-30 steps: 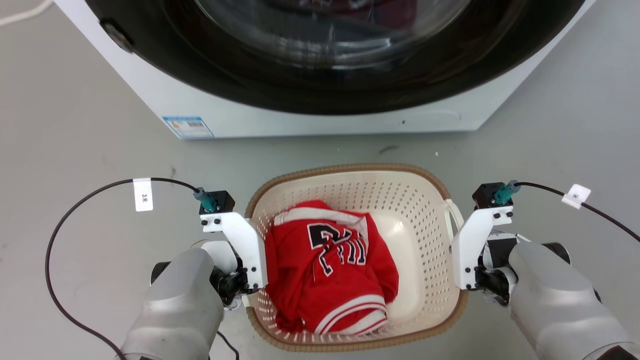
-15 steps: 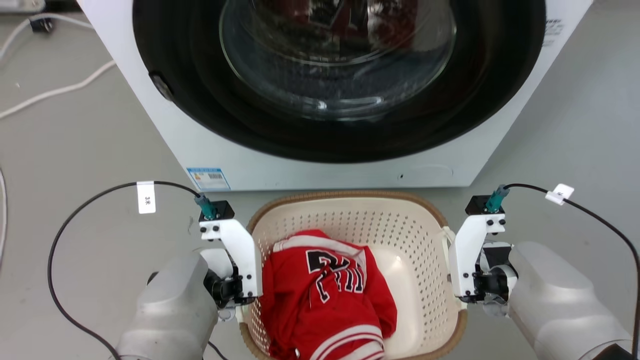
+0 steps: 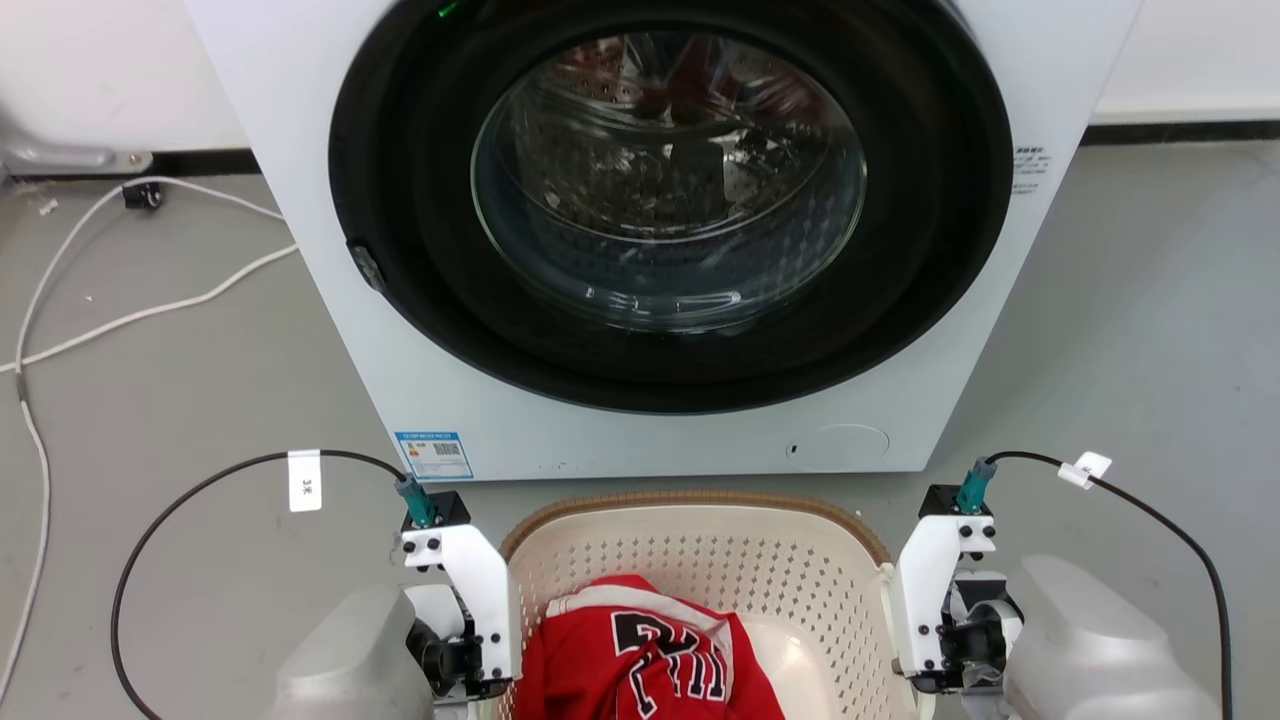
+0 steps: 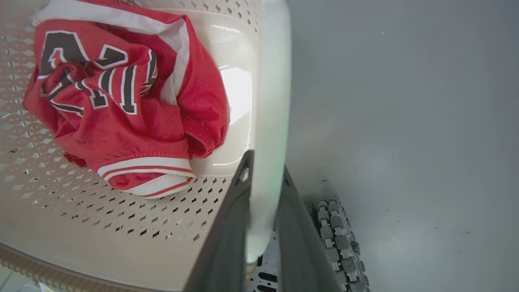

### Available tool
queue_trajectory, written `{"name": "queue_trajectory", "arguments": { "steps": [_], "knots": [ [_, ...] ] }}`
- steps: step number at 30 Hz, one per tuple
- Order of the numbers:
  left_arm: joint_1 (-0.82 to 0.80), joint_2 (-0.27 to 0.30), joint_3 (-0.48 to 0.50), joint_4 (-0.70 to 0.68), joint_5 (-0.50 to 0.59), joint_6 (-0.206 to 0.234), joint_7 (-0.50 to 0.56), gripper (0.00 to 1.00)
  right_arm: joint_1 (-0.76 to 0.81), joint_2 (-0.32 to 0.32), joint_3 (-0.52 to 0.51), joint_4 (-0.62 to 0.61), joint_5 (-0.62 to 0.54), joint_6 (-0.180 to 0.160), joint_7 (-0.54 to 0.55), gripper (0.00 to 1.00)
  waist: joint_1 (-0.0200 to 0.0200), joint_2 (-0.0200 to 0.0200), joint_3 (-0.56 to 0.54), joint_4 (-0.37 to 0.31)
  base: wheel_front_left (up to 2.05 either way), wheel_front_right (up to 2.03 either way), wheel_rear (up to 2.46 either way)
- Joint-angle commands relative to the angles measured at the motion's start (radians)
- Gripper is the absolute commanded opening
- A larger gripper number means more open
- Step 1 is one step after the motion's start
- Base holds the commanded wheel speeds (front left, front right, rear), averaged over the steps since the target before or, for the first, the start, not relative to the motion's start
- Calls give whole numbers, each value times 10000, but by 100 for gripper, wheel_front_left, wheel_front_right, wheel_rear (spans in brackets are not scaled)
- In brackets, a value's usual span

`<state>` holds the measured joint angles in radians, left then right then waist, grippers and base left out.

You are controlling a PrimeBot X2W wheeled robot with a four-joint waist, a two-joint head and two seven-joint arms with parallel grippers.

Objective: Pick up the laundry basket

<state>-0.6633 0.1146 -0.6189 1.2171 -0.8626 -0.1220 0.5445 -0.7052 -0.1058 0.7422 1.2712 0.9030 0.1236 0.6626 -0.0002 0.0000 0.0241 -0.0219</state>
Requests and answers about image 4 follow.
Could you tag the red jersey with grey letters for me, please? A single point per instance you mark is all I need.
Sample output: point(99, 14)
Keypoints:
point(121, 97)

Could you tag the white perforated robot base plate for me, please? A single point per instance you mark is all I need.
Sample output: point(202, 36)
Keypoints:
point(265, 273)

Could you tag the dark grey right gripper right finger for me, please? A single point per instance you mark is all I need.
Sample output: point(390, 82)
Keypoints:
point(298, 247)

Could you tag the grey omni wheel with rollers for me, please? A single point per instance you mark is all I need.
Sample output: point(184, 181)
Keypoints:
point(338, 243)

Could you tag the white perforated plastic laundry basket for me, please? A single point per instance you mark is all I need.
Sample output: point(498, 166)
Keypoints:
point(121, 227)

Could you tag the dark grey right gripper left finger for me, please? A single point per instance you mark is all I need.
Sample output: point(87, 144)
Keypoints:
point(227, 243)

